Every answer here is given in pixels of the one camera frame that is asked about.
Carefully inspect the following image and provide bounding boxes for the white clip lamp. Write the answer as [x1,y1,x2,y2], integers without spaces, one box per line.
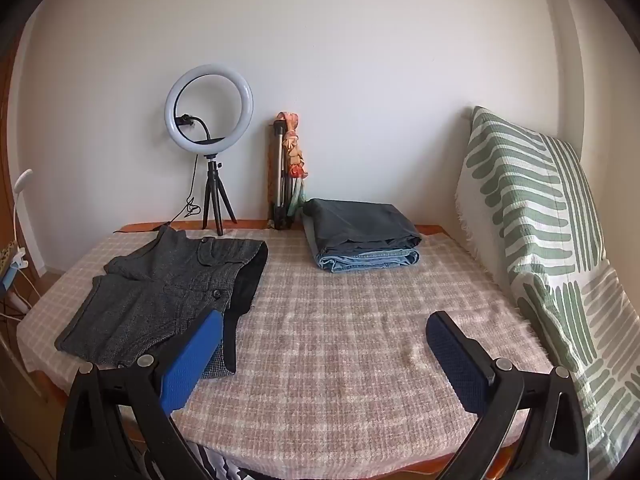
[9,169,34,272]

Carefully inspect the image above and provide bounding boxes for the small black tripod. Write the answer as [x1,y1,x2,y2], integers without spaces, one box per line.
[201,154,238,237]

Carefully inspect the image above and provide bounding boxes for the grey tweed pants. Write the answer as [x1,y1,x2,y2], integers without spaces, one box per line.
[54,225,270,380]

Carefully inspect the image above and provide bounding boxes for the folded blue jeans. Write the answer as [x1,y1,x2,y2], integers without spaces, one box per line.
[315,247,421,274]

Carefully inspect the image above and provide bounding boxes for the white ring light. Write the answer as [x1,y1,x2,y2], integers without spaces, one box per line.
[164,63,255,156]

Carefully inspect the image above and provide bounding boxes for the dark grey folded pants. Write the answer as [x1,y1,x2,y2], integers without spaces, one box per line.
[301,198,423,261]

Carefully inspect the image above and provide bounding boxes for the folded silver tripod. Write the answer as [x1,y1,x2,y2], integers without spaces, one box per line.
[267,119,296,232]

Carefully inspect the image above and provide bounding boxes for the folded tripod with orange cloth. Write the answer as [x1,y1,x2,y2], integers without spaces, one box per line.
[277,111,310,221]

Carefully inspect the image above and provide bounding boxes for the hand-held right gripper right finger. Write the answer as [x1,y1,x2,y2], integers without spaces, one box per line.
[426,311,591,480]

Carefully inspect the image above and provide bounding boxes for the pink checked blanket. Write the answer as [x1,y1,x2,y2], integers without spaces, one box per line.
[16,227,551,466]

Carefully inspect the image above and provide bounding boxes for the green and white patterned cushion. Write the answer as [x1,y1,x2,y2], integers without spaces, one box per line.
[454,106,640,480]

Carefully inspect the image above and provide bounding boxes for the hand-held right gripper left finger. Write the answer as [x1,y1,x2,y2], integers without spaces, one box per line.
[56,309,223,480]

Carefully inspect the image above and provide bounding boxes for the black ring light cable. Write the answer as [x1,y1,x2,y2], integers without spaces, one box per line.
[114,155,202,235]

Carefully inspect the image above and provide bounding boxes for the black white striped cloth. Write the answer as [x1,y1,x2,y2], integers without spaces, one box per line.
[192,441,263,480]

